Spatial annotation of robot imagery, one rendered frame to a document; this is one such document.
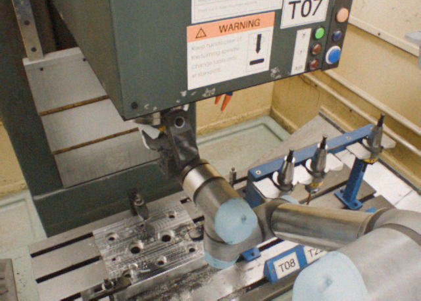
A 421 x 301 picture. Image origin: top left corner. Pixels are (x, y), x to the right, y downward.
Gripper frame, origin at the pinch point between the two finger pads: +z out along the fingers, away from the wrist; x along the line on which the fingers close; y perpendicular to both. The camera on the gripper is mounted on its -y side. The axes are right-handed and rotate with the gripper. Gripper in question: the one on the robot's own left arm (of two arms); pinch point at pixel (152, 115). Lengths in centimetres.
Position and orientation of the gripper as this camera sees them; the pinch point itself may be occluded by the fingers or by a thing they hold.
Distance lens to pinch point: 90.2
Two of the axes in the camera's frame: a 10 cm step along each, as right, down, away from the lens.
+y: -0.5, 7.5, 6.6
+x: 8.4, -3.2, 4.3
